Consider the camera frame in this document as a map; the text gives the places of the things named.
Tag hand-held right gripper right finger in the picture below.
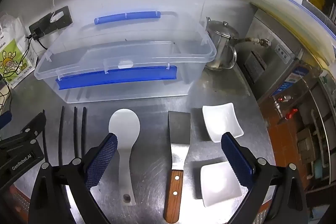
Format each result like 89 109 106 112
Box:
220 132 308 224

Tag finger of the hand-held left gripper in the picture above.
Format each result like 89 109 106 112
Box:
0 111 12 130
20 112 47 140

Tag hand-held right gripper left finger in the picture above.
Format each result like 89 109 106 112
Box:
28 132 118 224

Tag black chopstick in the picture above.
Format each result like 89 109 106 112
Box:
42 109 49 164
81 107 88 157
58 106 65 166
73 107 79 159

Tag white square dish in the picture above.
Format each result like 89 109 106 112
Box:
202 102 244 143
200 161 242 208

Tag white rice paddle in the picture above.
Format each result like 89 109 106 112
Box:
108 109 141 207

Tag metal spatula wooden handle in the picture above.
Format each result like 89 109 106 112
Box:
163 111 192 224

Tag clear plastic box blue handles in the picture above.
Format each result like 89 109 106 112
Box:
34 11 218 104

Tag green and white printed bag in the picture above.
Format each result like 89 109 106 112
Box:
0 13 38 88

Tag stainless steel appliance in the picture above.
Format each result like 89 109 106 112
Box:
244 3 327 110

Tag stainless steel teapot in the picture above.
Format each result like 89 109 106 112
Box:
203 17 239 71

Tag metal pipe fitting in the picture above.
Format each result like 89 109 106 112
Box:
236 37 271 48

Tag red valve handle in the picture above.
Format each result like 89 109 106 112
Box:
285 108 299 120

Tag black plug with cable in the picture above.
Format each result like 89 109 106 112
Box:
25 28 51 63

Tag black wall socket plate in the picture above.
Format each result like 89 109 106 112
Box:
28 6 73 36

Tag white charger plug with cable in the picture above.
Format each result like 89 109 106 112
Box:
48 0 65 22

